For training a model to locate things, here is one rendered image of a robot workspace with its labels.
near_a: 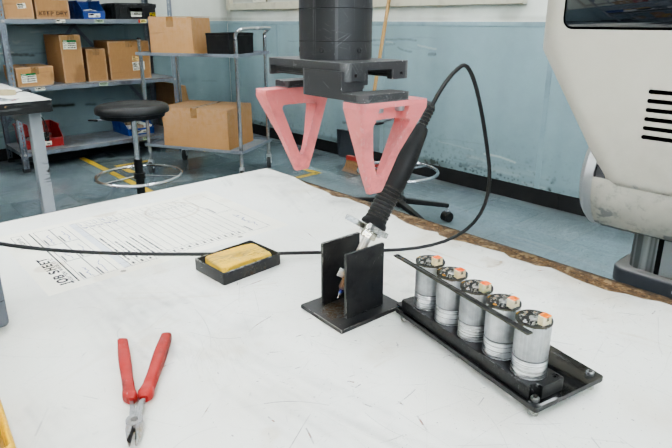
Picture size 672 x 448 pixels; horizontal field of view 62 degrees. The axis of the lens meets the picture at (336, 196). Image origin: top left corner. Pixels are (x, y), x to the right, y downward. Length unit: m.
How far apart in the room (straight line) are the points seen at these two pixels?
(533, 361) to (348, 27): 0.27
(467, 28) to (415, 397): 3.23
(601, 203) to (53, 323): 0.67
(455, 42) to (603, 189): 2.85
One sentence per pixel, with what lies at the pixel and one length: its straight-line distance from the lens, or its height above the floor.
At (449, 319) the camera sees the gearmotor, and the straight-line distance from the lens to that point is 0.48.
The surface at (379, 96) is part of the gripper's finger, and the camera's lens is 0.39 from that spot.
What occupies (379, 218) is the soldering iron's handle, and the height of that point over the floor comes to 0.84.
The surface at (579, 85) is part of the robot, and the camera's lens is 0.81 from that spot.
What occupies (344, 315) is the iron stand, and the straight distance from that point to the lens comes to 0.51.
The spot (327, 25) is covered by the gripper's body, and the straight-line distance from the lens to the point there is 0.43.
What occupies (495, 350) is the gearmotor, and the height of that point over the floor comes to 0.78.
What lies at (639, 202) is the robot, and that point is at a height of 0.79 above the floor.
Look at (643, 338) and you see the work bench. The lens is 0.56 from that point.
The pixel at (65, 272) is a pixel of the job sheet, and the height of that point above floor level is 0.75.
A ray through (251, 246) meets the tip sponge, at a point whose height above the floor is 0.76.
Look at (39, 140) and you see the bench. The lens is 2.21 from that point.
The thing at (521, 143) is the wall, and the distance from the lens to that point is 3.41.
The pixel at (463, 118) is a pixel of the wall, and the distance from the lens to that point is 3.60.
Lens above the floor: 1.01
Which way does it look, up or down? 17 degrees down
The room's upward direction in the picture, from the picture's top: straight up
